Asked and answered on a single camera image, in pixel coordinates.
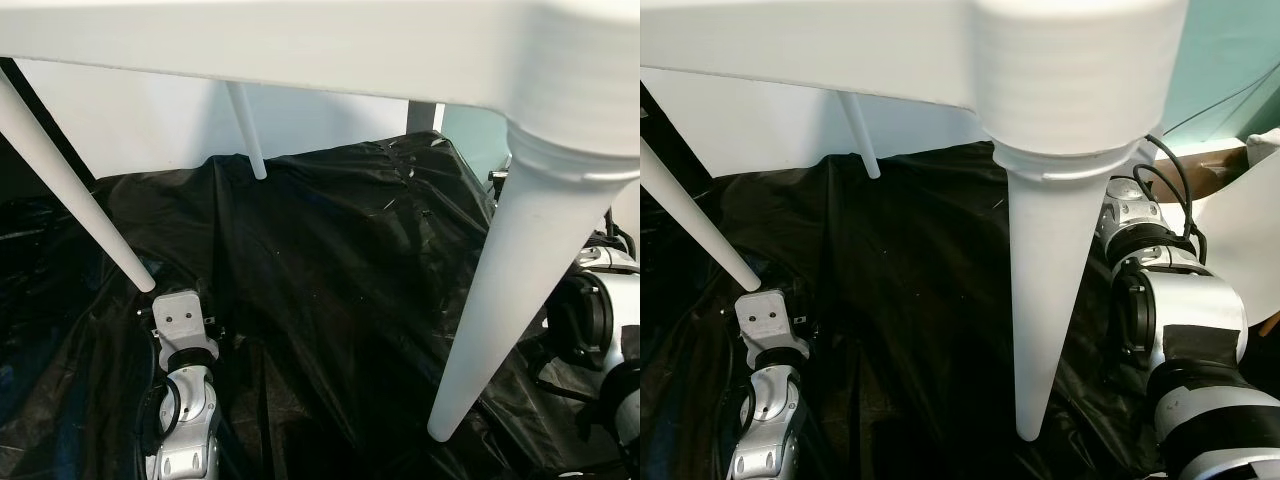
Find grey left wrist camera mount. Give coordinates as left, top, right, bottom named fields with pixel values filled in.
left=150, top=289, right=207, bottom=347
left=735, top=289, right=792, bottom=347

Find thin black wall cable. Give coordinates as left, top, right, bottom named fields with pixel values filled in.
left=1165, top=72, right=1280, bottom=138

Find black plastic sheet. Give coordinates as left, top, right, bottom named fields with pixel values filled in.
left=0, top=130, right=640, bottom=480
left=640, top=140, right=1176, bottom=480

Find white plastic table top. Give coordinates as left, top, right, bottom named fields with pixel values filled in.
left=640, top=0, right=1191, bottom=159
left=0, top=0, right=640, bottom=159

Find large white board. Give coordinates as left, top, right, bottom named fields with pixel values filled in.
left=15, top=58, right=441, bottom=183
left=650, top=70, right=996, bottom=181

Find white tapered plastic table leg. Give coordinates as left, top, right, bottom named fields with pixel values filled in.
left=640, top=135, right=763, bottom=294
left=0, top=68, right=157, bottom=294
left=227, top=82, right=270, bottom=182
left=427, top=125, right=640, bottom=444
left=838, top=90, right=882, bottom=182
left=990, top=135, right=1153, bottom=443

